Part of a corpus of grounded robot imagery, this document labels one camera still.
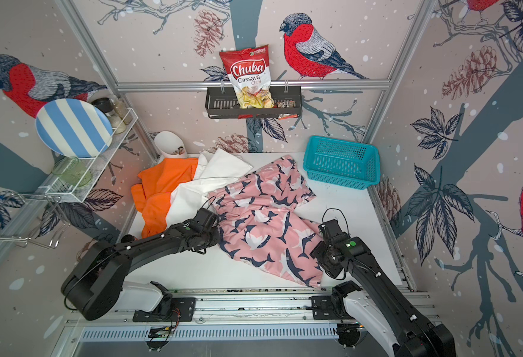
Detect clear acrylic wall shelf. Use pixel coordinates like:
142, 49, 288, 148
36, 108, 139, 203

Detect black wire wall basket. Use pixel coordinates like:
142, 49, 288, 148
205, 86, 302, 120

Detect teal plastic basket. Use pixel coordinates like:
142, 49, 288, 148
303, 136, 381, 190

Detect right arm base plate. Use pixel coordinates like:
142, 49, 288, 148
310, 293, 354, 321

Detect white patterned cup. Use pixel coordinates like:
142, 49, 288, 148
154, 131, 188, 159

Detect white cloth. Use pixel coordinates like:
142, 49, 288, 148
166, 148, 252, 226

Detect green glass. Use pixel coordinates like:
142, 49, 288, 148
52, 157, 93, 187

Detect dark lid spice jar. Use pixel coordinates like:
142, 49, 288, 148
91, 98, 126, 135

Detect aluminium front rail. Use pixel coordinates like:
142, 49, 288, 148
64, 287, 441, 327

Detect pink shark print shorts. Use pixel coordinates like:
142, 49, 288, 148
208, 156, 323, 288

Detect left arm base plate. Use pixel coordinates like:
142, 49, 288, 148
132, 297, 196, 323

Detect metal wire wall hooks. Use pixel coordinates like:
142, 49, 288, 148
0, 192, 70, 249

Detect orange cloth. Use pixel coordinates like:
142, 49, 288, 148
131, 158, 198, 239

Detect red Chuba chips bag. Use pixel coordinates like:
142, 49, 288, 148
220, 45, 275, 109

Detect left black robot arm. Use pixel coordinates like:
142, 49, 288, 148
61, 208, 221, 321

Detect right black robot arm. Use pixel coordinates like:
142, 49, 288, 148
310, 220, 456, 356

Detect blue white striped plate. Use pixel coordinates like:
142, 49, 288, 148
35, 99, 114, 159

